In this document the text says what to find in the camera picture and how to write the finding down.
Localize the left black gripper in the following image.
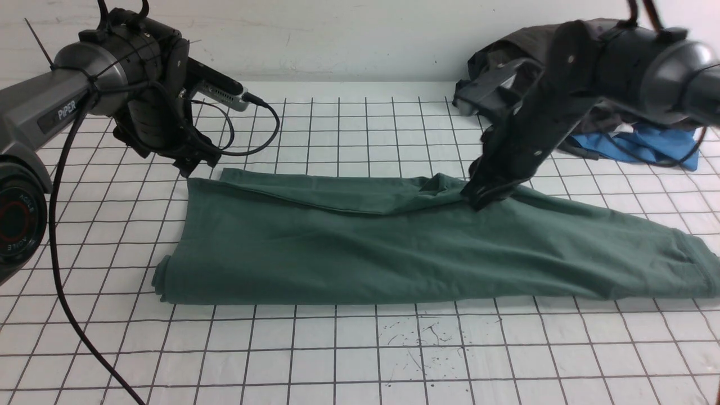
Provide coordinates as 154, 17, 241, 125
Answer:
112, 84, 221, 178

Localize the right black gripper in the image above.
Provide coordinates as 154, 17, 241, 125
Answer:
461, 90, 597, 211

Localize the green long-sleeved shirt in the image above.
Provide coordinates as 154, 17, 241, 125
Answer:
152, 168, 718, 305

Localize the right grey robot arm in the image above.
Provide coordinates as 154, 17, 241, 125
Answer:
453, 20, 719, 210

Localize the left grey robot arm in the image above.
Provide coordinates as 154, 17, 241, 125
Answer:
1, 2, 221, 281

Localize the dark grey clothes pile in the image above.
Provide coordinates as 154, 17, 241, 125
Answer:
468, 19, 704, 148

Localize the blue garment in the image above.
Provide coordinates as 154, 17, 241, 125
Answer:
560, 123, 699, 172

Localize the white grid-patterned table cloth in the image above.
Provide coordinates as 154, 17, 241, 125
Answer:
1, 83, 719, 404

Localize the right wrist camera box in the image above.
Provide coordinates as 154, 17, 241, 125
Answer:
452, 57, 543, 122

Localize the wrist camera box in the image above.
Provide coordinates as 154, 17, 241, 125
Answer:
452, 57, 543, 122
185, 57, 249, 112

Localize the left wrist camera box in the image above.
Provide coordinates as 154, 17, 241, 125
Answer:
185, 57, 249, 112

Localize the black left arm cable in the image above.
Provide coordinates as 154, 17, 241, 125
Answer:
48, 90, 281, 405

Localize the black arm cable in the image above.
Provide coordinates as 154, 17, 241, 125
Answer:
596, 0, 708, 168
48, 90, 281, 405

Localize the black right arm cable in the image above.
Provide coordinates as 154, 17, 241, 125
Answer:
596, 0, 708, 168

